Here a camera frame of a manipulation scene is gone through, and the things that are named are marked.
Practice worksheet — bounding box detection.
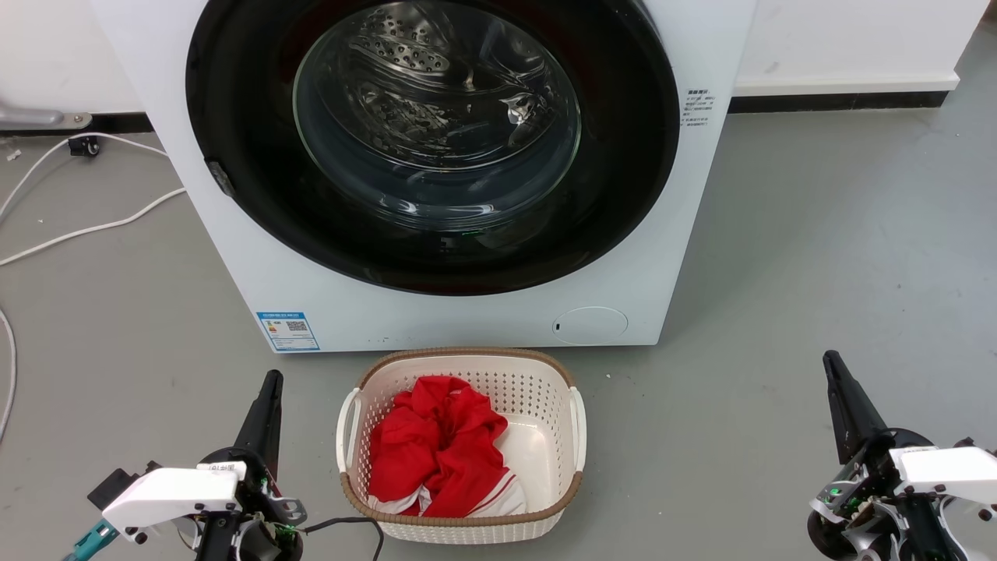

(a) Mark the black round glass washer door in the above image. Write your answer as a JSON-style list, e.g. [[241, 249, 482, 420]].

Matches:
[[185, 0, 682, 296]]

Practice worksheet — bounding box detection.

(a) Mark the blue energy label sticker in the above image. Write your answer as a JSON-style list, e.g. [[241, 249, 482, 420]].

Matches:
[[255, 312, 321, 353]]

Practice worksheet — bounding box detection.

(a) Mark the cream perforated laundry basket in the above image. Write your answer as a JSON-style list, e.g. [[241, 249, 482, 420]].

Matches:
[[336, 348, 587, 545]]

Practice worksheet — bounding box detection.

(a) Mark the right gripper body dark round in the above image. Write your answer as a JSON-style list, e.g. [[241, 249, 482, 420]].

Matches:
[[807, 428, 984, 561]]

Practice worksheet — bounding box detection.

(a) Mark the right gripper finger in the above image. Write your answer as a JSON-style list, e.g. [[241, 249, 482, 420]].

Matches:
[[832, 351, 890, 454], [823, 351, 867, 465]]

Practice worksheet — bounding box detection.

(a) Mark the grey metal floor bracket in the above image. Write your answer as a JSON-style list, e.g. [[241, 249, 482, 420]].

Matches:
[[0, 101, 93, 131]]

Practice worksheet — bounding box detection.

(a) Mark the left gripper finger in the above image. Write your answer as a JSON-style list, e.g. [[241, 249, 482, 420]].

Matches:
[[259, 370, 284, 478], [233, 370, 275, 468]]

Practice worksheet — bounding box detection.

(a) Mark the red and white garment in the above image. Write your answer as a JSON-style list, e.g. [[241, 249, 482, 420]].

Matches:
[[367, 375, 527, 519]]

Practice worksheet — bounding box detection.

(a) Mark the teal cable connector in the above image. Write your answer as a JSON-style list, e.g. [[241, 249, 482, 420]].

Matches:
[[64, 520, 119, 561]]

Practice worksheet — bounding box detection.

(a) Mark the white cable by floor edge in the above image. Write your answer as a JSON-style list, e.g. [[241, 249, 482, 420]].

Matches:
[[0, 308, 18, 445]]

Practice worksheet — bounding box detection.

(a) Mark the left gripper body dark round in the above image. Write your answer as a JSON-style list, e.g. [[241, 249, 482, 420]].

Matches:
[[192, 447, 308, 561]]

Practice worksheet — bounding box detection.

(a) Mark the white front-load washing machine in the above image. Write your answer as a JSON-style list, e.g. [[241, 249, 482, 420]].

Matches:
[[88, 0, 758, 354]]

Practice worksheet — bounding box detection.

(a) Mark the white printed text sticker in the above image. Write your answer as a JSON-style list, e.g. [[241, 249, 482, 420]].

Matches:
[[681, 88, 715, 128]]

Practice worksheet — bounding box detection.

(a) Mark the thin white floor cable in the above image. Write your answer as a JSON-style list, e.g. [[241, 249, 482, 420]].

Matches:
[[0, 132, 170, 221]]

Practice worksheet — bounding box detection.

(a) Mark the thick white floor cable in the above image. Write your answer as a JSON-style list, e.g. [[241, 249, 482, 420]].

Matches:
[[0, 187, 187, 268]]

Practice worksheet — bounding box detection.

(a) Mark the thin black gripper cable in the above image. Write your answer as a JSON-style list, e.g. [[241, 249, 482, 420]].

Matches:
[[301, 517, 385, 561]]

